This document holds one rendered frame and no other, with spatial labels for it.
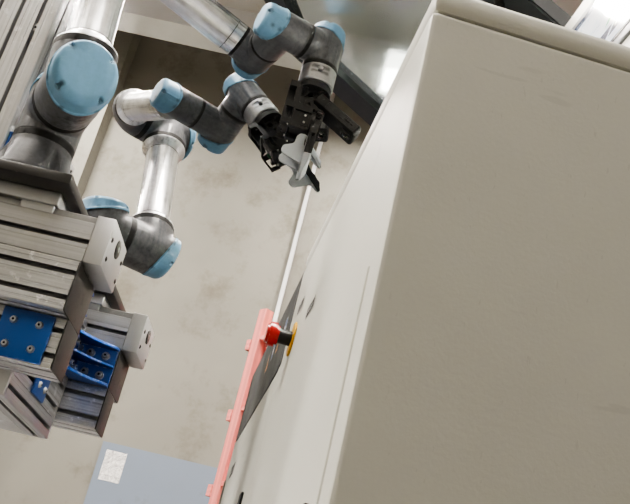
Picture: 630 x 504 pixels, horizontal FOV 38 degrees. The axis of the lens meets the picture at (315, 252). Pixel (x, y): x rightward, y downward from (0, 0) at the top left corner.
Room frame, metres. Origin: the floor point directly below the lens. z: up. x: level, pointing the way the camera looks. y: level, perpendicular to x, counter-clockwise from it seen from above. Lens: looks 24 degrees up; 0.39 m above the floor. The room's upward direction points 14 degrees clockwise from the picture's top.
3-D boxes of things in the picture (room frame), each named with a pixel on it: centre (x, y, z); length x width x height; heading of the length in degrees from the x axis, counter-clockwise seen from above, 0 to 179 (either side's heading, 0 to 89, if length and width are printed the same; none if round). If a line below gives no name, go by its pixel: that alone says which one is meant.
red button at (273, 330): (1.27, 0.02, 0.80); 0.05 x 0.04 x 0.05; 5
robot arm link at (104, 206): (2.03, 0.51, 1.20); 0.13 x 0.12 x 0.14; 122
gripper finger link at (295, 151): (1.58, 0.08, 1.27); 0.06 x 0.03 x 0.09; 95
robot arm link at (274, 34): (1.57, 0.18, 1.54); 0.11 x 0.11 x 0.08; 25
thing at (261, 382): (1.72, 0.02, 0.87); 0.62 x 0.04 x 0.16; 5
